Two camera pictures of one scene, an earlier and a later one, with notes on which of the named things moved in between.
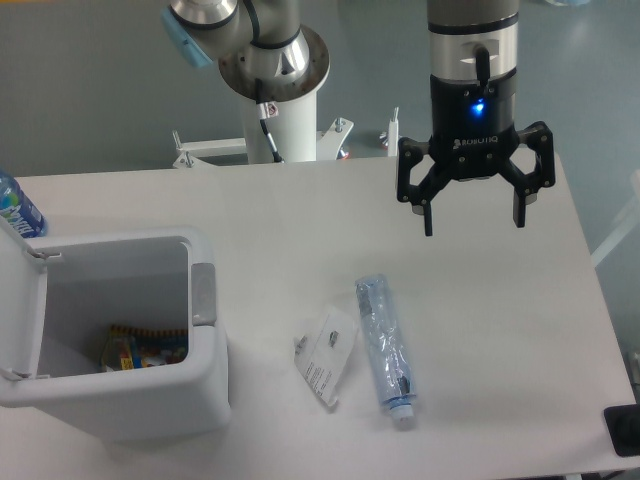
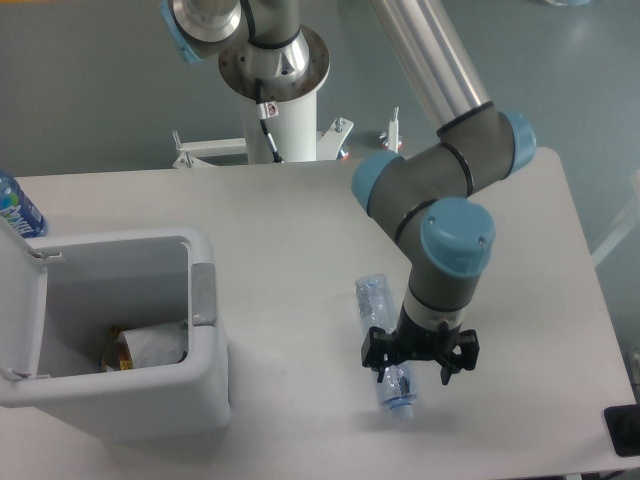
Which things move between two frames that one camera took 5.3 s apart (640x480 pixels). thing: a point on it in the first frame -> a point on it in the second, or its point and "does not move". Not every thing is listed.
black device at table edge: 623,426 does not move
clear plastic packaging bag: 322,355 -> 157,345
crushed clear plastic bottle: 391,366 does not move
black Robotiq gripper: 472,134 -> 411,342
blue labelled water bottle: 19,210 does not move
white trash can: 96,279 does not move
